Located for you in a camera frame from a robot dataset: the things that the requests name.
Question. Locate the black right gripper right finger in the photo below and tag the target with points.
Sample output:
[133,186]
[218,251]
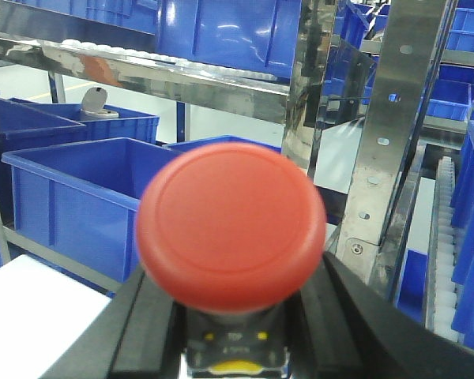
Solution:
[340,328]

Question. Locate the steel shelving rack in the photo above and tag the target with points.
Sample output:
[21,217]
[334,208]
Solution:
[410,55]

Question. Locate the blue bin upper left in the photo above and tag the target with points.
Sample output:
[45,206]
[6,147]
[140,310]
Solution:
[257,36]

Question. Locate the blue bin lower left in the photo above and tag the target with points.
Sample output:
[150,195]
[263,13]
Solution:
[81,199]

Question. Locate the blue bin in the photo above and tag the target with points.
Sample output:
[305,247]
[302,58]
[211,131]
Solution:
[257,36]
[81,199]

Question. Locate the red mushroom push button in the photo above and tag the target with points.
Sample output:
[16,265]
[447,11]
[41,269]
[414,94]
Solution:
[231,231]

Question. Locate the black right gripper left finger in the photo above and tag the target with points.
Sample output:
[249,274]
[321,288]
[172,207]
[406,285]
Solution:
[135,336]

